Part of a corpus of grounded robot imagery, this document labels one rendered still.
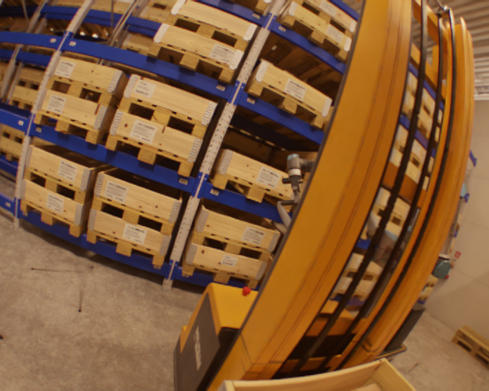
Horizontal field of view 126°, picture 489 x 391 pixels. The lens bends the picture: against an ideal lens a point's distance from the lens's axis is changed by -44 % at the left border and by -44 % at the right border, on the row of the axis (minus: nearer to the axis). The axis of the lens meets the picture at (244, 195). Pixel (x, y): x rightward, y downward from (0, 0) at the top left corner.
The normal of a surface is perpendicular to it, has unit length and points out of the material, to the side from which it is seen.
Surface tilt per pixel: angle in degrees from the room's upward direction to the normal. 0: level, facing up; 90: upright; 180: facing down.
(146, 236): 90
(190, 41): 90
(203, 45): 90
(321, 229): 90
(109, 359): 0
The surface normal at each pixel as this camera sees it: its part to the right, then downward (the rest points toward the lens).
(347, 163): -0.90, -0.32
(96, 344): 0.36, -0.93
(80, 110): 0.23, 0.20
